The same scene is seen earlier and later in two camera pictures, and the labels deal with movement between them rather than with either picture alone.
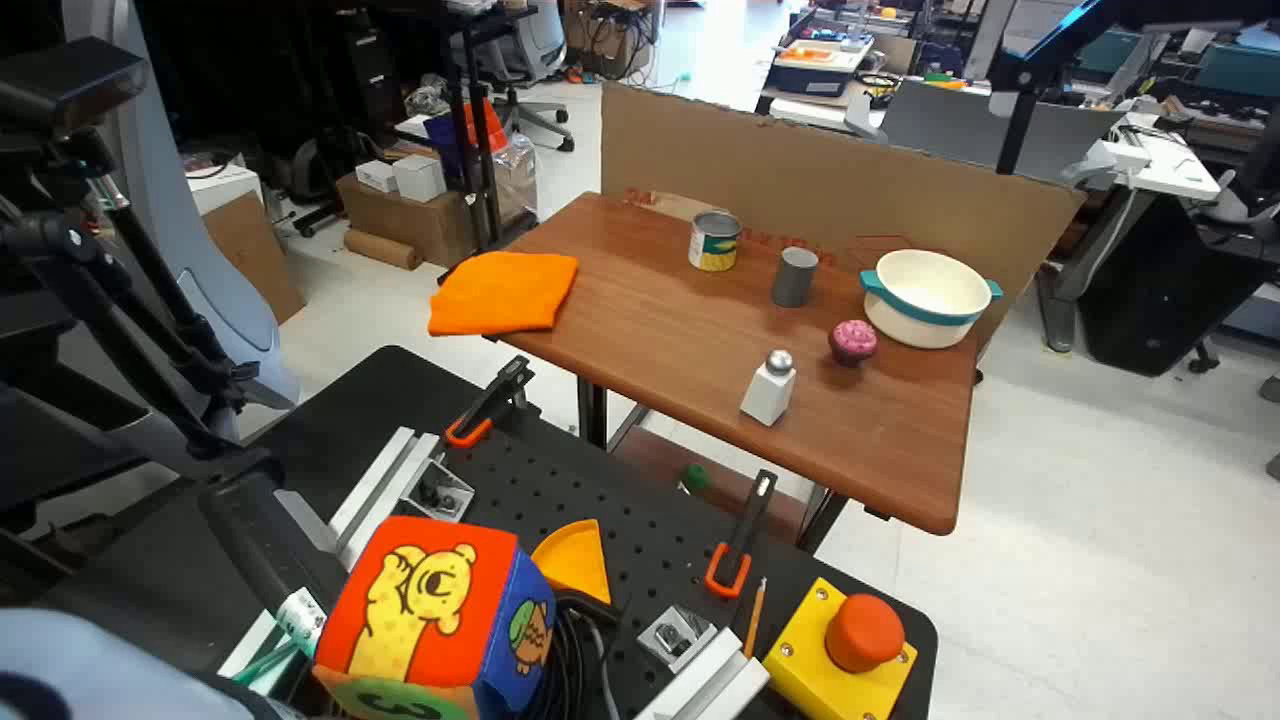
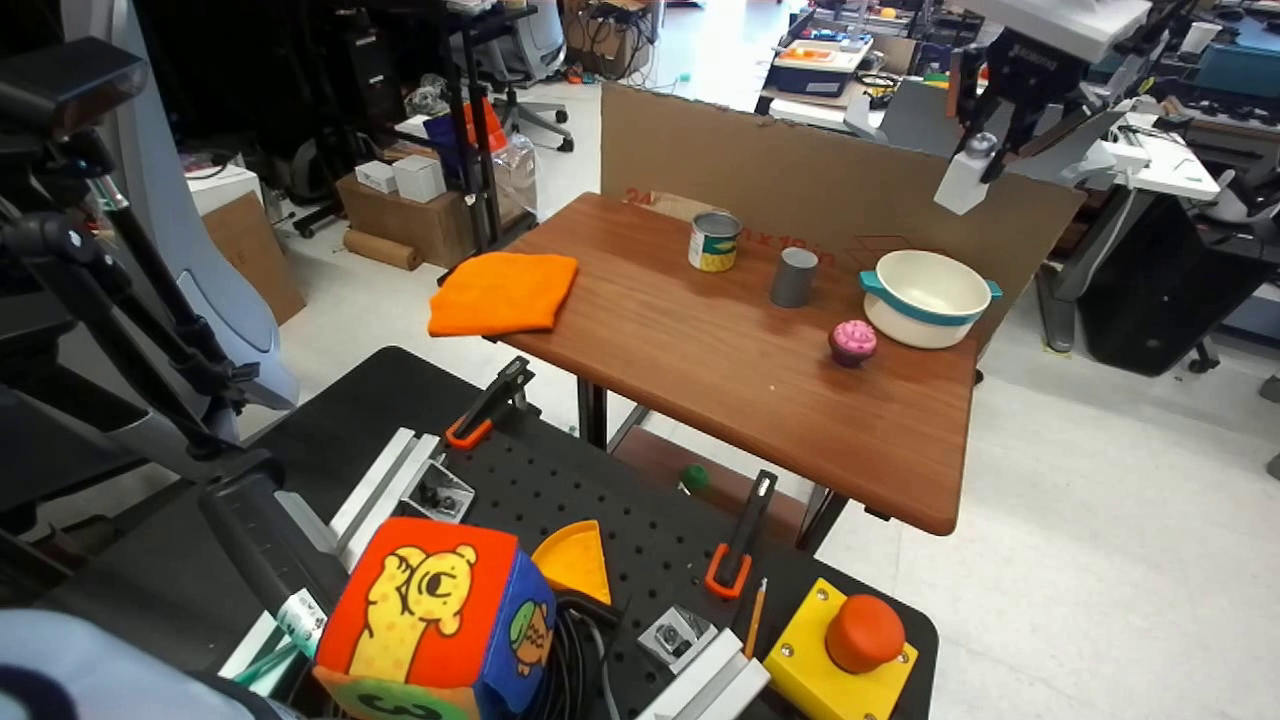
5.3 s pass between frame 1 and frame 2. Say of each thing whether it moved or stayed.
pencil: stayed
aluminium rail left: stayed
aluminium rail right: stayed
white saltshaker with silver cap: moved
